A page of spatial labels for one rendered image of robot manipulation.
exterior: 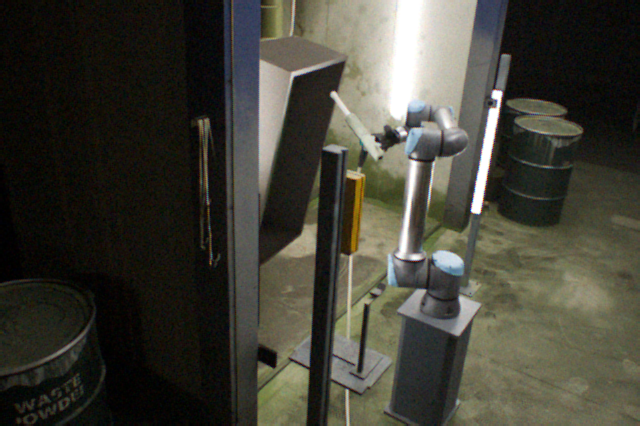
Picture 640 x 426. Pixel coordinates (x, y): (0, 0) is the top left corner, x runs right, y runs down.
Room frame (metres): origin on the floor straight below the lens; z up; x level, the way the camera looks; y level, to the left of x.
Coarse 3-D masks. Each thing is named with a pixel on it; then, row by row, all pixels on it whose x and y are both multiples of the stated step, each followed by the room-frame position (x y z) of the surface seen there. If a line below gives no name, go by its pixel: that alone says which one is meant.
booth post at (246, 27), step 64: (192, 0) 1.86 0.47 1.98; (256, 0) 1.93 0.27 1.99; (192, 64) 1.87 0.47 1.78; (256, 64) 1.93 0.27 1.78; (192, 128) 1.88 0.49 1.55; (256, 128) 1.93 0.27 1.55; (192, 192) 1.88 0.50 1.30; (256, 192) 1.93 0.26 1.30; (256, 256) 1.93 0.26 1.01; (256, 320) 1.93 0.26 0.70; (256, 384) 1.93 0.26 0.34
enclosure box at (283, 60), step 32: (288, 64) 2.64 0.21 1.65; (320, 64) 2.79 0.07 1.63; (288, 96) 2.56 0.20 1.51; (320, 96) 3.14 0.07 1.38; (288, 128) 3.23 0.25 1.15; (320, 128) 3.14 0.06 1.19; (288, 160) 3.23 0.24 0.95; (320, 160) 3.12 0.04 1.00; (288, 192) 3.23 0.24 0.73; (288, 224) 3.22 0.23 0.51
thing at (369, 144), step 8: (336, 96) 2.90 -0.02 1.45; (344, 112) 2.82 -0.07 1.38; (352, 120) 2.75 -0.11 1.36; (352, 128) 2.74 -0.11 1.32; (360, 128) 2.71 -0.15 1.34; (360, 136) 2.68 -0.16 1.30; (368, 136) 2.67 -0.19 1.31; (368, 144) 2.63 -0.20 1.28; (376, 144) 2.63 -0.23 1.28; (368, 152) 2.63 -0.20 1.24; (376, 152) 2.58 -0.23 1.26; (360, 160) 2.72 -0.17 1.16; (376, 160) 2.58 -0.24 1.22
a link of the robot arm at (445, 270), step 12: (444, 252) 2.25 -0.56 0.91; (432, 264) 2.17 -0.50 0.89; (444, 264) 2.14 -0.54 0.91; (456, 264) 2.15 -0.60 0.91; (432, 276) 2.13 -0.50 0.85; (444, 276) 2.12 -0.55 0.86; (456, 276) 2.13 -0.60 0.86; (432, 288) 2.13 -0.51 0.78; (444, 288) 2.12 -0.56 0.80; (456, 288) 2.13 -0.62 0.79
